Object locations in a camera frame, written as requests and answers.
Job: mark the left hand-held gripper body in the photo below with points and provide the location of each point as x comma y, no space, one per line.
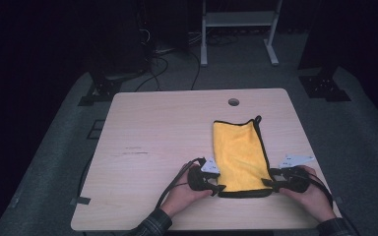
197,180

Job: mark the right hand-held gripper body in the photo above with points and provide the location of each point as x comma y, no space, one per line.
297,182

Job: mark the yellow and black cloth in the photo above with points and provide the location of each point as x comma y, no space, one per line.
239,154

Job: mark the person's left hand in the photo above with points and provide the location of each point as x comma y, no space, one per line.
182,196

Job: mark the person's right hand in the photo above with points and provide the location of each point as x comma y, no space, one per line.
315,200

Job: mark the black stand base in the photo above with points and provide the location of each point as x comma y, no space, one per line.
325,88
103,90

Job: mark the grey tape strip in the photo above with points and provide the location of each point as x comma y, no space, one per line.
82,200

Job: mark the white metal stand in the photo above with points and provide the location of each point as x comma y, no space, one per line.
236,19

